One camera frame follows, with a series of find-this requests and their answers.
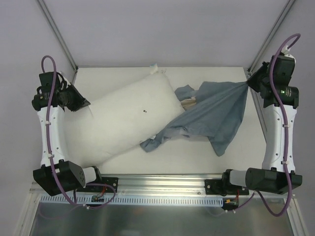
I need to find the white pillow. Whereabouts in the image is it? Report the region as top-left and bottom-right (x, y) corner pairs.
(64, 68), (184, 168)

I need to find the blue beige striped pillowcase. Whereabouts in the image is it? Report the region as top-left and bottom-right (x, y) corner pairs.
(140, 82), (248, 156)

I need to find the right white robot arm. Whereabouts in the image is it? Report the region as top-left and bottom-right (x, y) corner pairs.
(220, 53), (302, 195)

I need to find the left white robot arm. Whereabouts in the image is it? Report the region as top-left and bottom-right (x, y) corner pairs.
(31, 72), (103, 196)

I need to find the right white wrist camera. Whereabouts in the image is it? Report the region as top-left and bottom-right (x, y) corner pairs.
(281, 45), (295, 59)

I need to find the right aluminium frame post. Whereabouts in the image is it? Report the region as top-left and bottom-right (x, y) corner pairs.
(247, 0), (297, 74)

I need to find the aluminium frame post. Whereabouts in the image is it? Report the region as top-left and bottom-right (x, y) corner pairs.
(247, 0), (297, 74)
(35, 0), (78, 73)

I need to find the left aluminium frame post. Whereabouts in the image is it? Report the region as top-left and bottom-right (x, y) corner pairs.
(35, 0), (78, 73)

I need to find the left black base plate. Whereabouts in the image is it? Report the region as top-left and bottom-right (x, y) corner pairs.
(84, 177), (119, 193)

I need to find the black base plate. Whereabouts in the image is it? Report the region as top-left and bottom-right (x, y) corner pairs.
(204, 179), (249, 197)
(84, 177), (119, 193)

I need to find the slotted white cable duct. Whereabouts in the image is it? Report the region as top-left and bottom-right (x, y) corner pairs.
(39, 194), (224, 207)

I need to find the aluminium mounting rail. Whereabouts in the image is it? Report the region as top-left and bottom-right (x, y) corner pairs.
(29, 173), (296, 199)

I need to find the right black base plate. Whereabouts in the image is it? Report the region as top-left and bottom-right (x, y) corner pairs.
(204, 179), (249, 197)

